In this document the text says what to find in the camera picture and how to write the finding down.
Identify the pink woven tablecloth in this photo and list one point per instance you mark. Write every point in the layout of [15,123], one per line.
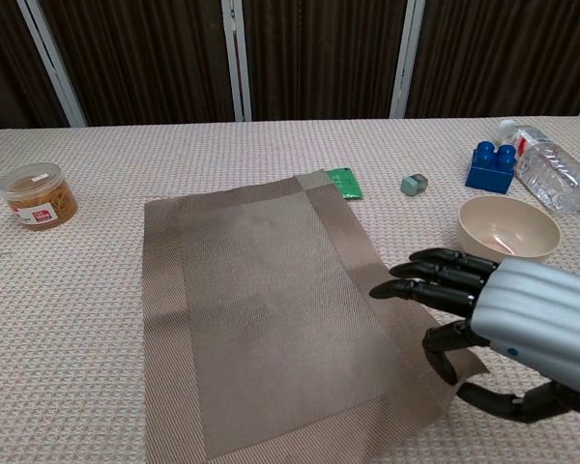
[77,314]

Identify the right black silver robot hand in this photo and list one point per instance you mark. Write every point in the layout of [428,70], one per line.
[536,314]

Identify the brown woven placemat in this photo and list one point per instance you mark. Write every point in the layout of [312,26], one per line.
[270,299]

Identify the green foil sachet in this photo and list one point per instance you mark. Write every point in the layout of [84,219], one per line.
[347,186]

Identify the clear jar of rubber bands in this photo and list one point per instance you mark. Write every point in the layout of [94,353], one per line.
[38,198]

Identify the blue toy building brick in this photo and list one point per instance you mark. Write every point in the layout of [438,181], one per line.
[488,174]

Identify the dark partition screen panel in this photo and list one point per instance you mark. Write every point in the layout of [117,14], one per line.
[145,63]
[324,58]
[502,58]
[5,63]

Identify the clear plastic water bottle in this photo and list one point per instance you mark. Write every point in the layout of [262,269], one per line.
[551,169]

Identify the light brown bowl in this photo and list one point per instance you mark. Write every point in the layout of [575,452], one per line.
[507,227]

